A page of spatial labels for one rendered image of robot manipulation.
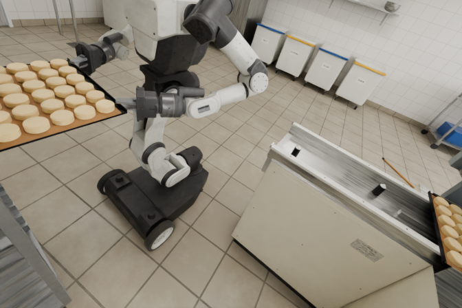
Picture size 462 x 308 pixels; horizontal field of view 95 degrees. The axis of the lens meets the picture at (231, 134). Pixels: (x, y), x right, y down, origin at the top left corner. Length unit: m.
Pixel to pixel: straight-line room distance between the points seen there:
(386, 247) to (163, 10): 1.21
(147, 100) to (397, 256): 1.11
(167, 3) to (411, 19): 4.60
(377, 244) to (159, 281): 1.14
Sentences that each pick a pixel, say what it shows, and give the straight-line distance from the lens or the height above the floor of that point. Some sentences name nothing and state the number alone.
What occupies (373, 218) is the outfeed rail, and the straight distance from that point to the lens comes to 1.06.
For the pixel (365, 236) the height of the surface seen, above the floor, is 0.78.
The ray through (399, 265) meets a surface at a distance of 1.20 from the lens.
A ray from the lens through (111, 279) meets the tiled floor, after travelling 1.57.
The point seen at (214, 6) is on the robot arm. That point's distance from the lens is 0.77.
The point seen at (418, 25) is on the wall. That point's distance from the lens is 5.09.
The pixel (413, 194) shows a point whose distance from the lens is 1.33.
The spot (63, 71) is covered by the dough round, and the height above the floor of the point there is 1.06.
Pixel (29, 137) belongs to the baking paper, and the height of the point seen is 1.04.
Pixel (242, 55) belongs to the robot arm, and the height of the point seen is 1.25.
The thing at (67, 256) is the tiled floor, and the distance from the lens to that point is 1.67.
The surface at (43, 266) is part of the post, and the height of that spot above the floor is 0.55.
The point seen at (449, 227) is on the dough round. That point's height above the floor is 0.92.
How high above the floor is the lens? 1.48
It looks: 37 degrees down
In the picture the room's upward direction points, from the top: 18 degrees clockwise
